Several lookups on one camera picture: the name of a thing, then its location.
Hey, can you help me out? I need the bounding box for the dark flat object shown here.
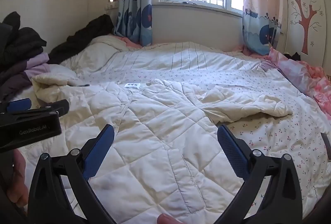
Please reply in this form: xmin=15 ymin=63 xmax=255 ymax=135
xmin=321 ymin=133 xmax=331 ymax=161

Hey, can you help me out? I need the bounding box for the purple jacket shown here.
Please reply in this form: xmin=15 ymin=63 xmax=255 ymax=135
xmin=0 ymin=52 xmax=51 ymax=100

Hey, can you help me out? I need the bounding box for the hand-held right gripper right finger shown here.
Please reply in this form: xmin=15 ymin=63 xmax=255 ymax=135
xmin=215 ymin=124 xmax=303 ymax=224

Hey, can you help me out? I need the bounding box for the pink bed sheet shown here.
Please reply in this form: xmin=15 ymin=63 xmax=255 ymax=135
xmin=114 ymin=35 xmax=143 ymax=49

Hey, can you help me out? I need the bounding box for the person's left hand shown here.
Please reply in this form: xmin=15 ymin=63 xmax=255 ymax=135
xmin=6 ymin=149 xmax=29 ymax=208

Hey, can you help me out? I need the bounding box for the white wardrobe with tree decor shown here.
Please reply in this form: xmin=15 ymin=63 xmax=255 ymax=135
xmin=278 ymin=0 xmax=331 ymax=77

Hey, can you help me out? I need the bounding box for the person's right hand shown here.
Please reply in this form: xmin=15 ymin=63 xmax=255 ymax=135
xmin=158 ymin=214 xmax=183 ymax=224

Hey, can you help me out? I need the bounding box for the pink floral blanket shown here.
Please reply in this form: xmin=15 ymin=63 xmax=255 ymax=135
xmin=269 ymin=48 xmax=331 ymax=118

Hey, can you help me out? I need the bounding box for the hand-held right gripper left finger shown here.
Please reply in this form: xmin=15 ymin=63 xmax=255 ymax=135
xmin=27 ymin=124 xmax=115 ymax=224

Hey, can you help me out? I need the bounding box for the small black cloth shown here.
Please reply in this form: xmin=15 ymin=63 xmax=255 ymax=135
xmin=283 ymin=52 xmax=301 ymax=61

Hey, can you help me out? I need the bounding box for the pink and blue cartoon curtain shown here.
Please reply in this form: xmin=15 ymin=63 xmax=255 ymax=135
xmin=114 ymin=0 xmax=154 ymax=46
xmin=242 ymin=0 xmax=289 ymax=56

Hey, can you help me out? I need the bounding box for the cherry print bed quilt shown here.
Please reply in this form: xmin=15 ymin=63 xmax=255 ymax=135
xmin=16 ymin=35 xmax=331 ymax=224

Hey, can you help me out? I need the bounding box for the cream quilt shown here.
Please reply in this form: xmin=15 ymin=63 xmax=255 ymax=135
xmin=31 ymin=73 xmax=294 ymax=224

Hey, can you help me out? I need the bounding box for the black quilted jacket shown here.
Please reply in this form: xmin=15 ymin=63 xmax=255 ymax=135
xmin=4 ymin=28 xmax=47 ymax=60

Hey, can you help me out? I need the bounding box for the black fleece garment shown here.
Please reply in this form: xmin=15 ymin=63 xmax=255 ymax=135
xmin=0 ymin=11 xmax=21 ymax=34

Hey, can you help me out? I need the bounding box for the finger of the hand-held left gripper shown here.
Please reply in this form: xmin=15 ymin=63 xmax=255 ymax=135
xmin=31 ymin=99 xmax=70 ymax=118
xmin=0 ymin=98 xmax=32 ymax=114

